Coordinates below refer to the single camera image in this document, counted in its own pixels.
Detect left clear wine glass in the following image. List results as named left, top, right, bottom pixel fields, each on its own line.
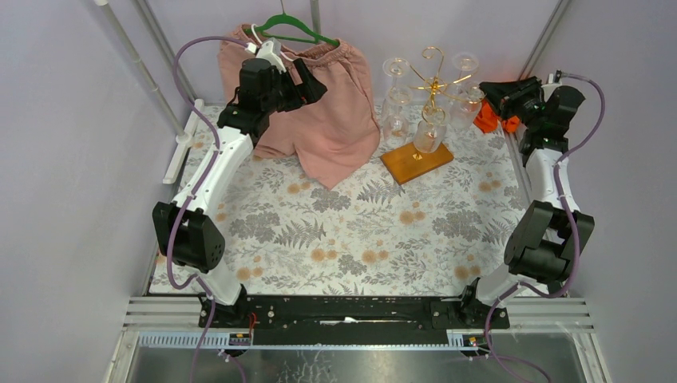
left=381, top=57, right=413, bottom=140

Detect floral tablecloth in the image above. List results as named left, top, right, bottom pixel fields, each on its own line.
left=148, top=103, right=532, bottom=297

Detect orange cloth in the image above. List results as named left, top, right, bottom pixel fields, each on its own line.
left=473, top=100, right=522, bottom=133

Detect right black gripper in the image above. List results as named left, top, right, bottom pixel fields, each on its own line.
left=479, top=77, right=545, bottom=131

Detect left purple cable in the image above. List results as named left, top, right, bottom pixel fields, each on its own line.
left=166, top=35, right=255, bottom=383

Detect white wall bracket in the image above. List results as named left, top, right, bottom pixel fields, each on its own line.
left=162, top=111, right=200, bottom=184

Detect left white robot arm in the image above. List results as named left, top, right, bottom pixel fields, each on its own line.
left=152, top=58, right=327, bottom=328

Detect back clear wine glass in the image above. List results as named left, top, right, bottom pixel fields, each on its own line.
left=452, top=52, right=480, bottom=85

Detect green clothes hanger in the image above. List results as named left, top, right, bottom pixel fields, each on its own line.
left=250, top=13, right=339, bottom=46

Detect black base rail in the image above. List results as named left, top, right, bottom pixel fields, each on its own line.
left=198, top=295, right=510, bottom=346

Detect ribbed clear wine glass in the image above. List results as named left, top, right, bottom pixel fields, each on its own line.
left=449, top=82, right=485, bottom=129

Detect front clear wine glass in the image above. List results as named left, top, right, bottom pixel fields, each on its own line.
left=413, top=106, right=447, bottom=153

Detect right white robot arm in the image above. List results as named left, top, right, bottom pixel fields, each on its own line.
left=457, top=72, right=595, bottom=329

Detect wooden rack base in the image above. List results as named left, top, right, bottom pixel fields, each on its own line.
left=380, top=143, right=454, bottom=185

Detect pink shorts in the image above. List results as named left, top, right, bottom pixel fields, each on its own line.
left=217, top=23, right=381, bottom=190

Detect gold wire glass rack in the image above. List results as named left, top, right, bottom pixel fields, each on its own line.
left=409, top=46, right=478, bottom=119

